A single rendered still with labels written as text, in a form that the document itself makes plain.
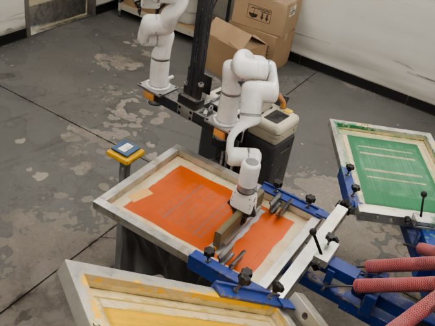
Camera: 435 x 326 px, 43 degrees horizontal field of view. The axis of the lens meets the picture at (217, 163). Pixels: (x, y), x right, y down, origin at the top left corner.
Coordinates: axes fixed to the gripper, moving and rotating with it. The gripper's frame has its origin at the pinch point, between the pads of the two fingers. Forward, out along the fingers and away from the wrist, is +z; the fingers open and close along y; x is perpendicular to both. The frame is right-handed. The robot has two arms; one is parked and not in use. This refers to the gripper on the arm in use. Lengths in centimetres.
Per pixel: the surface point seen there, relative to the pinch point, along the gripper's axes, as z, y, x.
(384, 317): 9, -66, 2
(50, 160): 103, 186, -71
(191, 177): 6.0, 33.8, -15.6
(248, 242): 5.6, -7.9, 4.6
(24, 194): 102, 169, -32
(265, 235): 5.7, -11.3, -3.7
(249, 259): 5.5, -12.9, 12.2
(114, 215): 3, 41, 30
